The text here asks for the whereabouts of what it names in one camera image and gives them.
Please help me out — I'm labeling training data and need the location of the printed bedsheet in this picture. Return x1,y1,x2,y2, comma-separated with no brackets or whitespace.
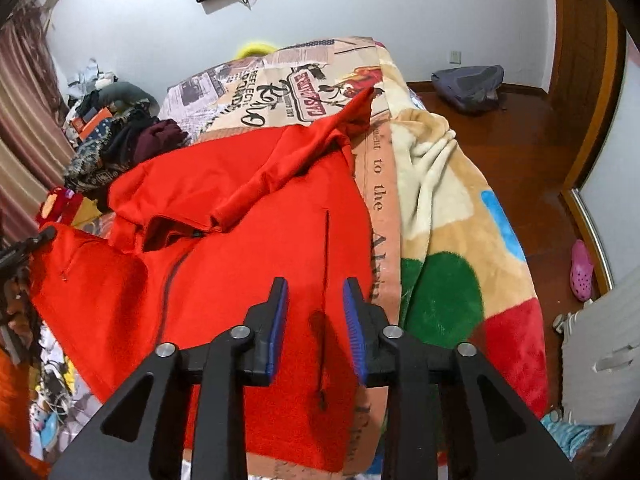
159,36,406,480

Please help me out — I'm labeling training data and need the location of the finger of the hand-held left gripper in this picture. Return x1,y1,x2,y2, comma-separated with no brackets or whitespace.
0,226,57,272

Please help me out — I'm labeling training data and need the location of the colourful fleece blanket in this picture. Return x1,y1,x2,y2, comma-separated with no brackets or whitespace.
375,45,549,418

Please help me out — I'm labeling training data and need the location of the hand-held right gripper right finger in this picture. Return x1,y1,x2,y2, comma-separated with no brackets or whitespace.
342,277,576,480

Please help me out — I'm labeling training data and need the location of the pile of mixed clothes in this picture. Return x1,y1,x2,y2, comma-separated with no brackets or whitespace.
65,57,121,107

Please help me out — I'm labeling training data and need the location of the pink clog shoe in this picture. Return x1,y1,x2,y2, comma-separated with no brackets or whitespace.
570,239,596,302

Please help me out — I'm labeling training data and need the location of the brown striped curtain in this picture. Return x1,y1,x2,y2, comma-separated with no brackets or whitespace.
0,0,76,246

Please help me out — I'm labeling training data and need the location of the grey bag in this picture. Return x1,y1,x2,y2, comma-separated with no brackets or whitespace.
431,65,506,113

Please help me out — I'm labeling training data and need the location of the brown wooden door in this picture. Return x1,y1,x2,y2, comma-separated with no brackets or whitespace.
549,0,608,98

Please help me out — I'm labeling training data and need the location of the light blue patterned cloth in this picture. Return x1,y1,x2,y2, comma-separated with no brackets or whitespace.
542,410,597,461

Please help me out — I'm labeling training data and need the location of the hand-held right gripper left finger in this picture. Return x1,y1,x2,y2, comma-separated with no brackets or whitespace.
50,276,290,480

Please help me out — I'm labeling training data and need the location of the red plush cloth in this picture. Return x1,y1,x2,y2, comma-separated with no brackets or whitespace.
35,187,103,228

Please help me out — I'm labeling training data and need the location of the orange fuzzy cloth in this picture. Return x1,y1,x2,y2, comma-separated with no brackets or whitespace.
0,350,51,480

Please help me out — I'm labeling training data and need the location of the red zip jacket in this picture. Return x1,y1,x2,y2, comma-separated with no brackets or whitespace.
29,86,401,473

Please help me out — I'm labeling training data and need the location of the black cloth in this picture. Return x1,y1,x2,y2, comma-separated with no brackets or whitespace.
102,109,157,162

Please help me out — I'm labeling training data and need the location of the maroon cloth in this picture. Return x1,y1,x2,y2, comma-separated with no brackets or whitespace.
134,119,190,165

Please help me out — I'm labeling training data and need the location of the grey plush pillow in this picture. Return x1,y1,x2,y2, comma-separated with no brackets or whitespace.
97,81,160,111

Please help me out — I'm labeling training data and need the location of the navy patterned cloth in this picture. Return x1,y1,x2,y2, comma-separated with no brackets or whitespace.
64,120,131,193

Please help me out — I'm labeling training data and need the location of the yellow hoop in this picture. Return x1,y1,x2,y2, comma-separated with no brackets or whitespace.
235,41,278,59

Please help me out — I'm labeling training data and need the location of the orange box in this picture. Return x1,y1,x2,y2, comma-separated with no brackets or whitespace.
75,107,113,138

